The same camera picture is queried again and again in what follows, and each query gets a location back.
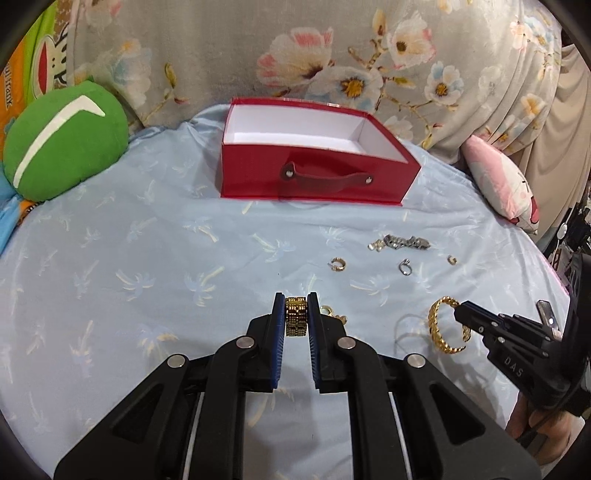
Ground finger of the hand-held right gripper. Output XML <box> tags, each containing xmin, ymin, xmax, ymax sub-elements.
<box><xmin>455</xmin><ymin>301</ymin><xmax>513</xmax><ymax>344</ymax></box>

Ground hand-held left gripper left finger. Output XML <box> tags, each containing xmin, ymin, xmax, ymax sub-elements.
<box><xmin>53</xmin><ymin>292</ymin><xmax>287</xmax><ymax>480</ymax></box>

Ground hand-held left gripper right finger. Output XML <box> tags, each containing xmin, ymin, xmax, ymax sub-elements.
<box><xmin>307</xmin><ymin>292</ymin><xmax>542</xmax><ymax>480</ymax></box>

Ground wide gold link bracelet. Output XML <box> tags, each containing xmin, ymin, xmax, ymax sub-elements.
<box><xmin>284</xmin><ymin>296</ymin><xmax>309</xmax><ymax>337</ymax></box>

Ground gold twisted bangle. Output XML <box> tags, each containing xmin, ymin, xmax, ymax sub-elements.
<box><xmin>427</xmin><ymin>296</ymin><xmax>472</xmax><ymax>355</ymax></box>

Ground red box with strap handle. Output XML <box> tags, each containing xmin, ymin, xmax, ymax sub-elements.
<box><xmin>220</xmin><ymin>97</ymin><xmax>422</xmax><ymax>208</ymax></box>

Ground person's right hand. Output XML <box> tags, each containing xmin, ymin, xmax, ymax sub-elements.
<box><xmin>505</xmin><ymin>392</ymin><xmax>583</xmax><ymax>462</ymax></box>

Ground dark clutter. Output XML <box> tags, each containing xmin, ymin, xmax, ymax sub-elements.
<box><xmin>545</xmin><ymin>203</ymin><xmax>591</xmax><ymax>287</ymax></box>

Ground pink plush pillow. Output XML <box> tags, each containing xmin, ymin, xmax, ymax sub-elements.
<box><xmin>462</xmin><ymin>135</ymin><xmax>541</xmax><ymax>232</ymax></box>

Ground light blue palm-print bedsheet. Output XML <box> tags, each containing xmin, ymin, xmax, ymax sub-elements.
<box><xmin>0</xmin><ymin>104</ymin><xmax>573</xmax><ymax>480</ymax></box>

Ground beige cloth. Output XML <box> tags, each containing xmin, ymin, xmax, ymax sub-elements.
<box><xmin>526</xmin><ymin>44</ymin><xmax>591</xmax><ymax>241</ymax></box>

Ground green plush pillow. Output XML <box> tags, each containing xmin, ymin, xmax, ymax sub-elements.
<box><xmin>2</xmin><ymin>82</ymin><xmax>130</xmax><ymax>202</ymax></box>

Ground grey floral blanket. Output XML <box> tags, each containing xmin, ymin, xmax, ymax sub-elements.
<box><xmin>69</xmin><ymin>0</ymin><xmax>573</xmax><ymax>241</ymax></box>

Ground colourful printed cloth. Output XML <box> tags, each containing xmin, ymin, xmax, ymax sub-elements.
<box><xmin>0</xmin><ymin>7</ymin><xmax>77</xmax><ymax>254</ymax></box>

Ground silver chain bracelet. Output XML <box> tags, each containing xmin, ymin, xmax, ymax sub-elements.
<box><xmin>368</xmin><ymin>234</ymin><xmax>432</xmax><ymax>253</ymax></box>

